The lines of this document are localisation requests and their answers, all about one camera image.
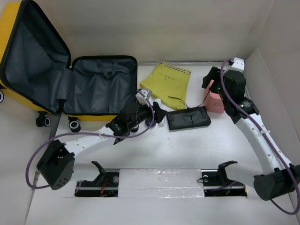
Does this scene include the pink cosmetic case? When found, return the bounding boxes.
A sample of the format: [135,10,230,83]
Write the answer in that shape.
[204,80,225,114]

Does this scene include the yellow shorts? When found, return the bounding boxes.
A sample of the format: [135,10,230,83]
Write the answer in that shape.
[140,61,192,110]

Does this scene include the black garment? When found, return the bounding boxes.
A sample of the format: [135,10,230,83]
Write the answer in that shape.
[166,106,211,131]

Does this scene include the yellow hard-shell suitcase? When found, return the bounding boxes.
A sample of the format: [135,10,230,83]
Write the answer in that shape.
[0,0,138,132]

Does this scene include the round blue cream jar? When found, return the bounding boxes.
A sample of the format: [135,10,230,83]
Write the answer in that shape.
[145,118,156,129]

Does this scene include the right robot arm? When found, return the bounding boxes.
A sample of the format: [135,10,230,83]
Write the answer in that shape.
[202,67,300,201]

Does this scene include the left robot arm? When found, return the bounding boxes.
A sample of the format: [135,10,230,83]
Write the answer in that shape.
[37,102,167,190]

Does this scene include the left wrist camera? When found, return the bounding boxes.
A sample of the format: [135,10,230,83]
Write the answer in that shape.
[135,88,152,105]

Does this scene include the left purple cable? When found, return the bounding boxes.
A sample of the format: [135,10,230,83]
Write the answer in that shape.
[25,90,157,189]

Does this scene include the purple cable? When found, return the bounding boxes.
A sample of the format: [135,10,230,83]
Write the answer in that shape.
[220,60,300,215]
[25,90,157,189]

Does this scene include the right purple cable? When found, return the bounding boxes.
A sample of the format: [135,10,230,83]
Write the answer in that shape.
[220,60,300,215]

